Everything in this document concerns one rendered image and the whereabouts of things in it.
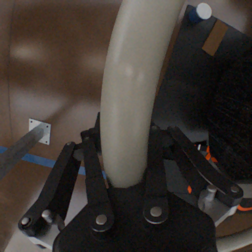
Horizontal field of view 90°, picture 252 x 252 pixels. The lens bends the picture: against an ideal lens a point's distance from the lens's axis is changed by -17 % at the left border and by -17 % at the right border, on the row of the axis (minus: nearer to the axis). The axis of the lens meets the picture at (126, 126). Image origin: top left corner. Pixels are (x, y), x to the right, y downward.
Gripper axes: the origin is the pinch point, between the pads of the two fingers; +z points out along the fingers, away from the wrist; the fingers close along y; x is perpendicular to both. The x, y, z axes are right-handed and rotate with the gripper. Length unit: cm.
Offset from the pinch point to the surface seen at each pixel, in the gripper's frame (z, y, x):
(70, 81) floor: 92, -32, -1
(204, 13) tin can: 72, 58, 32
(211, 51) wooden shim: 81, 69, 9
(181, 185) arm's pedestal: 51, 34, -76
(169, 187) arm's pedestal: 49, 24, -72
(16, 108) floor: 96, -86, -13
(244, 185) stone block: 20, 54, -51
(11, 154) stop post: 53, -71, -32
